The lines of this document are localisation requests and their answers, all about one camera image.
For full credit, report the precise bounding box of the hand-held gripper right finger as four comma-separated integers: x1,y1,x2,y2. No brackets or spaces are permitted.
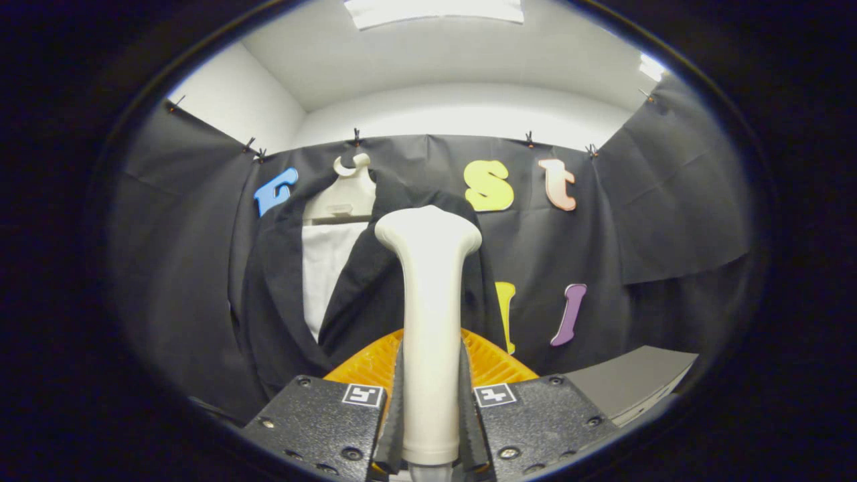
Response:
459,328,620,482

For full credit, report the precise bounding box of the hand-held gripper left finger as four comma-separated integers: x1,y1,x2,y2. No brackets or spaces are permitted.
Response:
241,328,407,482

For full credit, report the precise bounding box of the black jacket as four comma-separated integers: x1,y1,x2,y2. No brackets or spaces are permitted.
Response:
231,171,510,402

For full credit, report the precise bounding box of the white garment steamer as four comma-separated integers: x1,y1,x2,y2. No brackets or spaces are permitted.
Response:
374,205,483,482

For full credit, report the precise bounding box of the white shirt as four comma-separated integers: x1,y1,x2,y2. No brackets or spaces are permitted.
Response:
301,222,370,343

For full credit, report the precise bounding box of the grey cabinet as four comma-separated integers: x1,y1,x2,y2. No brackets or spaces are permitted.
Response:
566,345,699,428

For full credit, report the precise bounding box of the black backdrop cloth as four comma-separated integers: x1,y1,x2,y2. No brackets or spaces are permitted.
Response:
107,74,757,422

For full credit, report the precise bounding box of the white plastic hanger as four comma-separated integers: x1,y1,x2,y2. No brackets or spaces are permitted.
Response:
303,153,378,225

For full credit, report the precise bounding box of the small ceiling light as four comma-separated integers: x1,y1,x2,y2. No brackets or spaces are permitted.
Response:
638,54,668,82

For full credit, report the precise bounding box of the ceiling light panel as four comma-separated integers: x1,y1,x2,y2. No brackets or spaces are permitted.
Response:
343,0,525,31

